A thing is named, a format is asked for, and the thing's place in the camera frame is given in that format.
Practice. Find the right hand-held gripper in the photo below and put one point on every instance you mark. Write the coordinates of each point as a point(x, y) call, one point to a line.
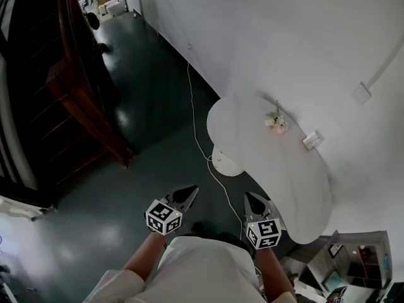
point(264, 234)

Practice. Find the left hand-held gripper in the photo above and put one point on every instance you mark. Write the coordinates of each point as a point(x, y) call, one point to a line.
point(162, 218)

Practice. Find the person's right forearm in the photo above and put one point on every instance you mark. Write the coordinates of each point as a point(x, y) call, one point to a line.
point(274, 273)

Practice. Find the person's left forearm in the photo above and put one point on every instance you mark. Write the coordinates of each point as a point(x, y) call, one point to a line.
point(142, 260)

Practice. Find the person's black shoe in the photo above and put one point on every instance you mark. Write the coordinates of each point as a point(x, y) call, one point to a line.
point(197, 227)

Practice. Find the grey cabinet with shelves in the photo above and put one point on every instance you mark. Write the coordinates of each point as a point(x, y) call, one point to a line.
point(315, 260)

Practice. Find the person's white shirt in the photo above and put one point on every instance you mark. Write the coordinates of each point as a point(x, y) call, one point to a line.
point(202, 273)

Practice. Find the pale pink flower bunch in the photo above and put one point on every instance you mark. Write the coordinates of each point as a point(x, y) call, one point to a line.
point(277, 125)

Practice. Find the small white printed card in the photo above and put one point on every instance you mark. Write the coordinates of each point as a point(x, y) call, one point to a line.
point(312, 141)

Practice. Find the white low furniture piece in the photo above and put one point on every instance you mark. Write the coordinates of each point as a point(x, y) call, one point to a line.
point(15, 207)

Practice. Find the dark wooden staircase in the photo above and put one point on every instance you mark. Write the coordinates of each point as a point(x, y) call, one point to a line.
point(38, 90)

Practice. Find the black round chair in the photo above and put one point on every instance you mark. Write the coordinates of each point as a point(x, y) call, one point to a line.
point(93, 21)

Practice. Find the white oval table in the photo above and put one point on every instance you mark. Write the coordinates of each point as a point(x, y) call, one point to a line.
point(284, 175)

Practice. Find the small black picture frame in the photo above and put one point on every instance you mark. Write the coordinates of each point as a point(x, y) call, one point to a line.
point(335, 250)

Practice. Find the brown wooden newel post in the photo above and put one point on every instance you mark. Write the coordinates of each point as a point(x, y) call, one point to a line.
point(85, 106)

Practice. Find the white wall junction box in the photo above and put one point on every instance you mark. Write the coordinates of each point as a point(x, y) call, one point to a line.
point(362, 93)

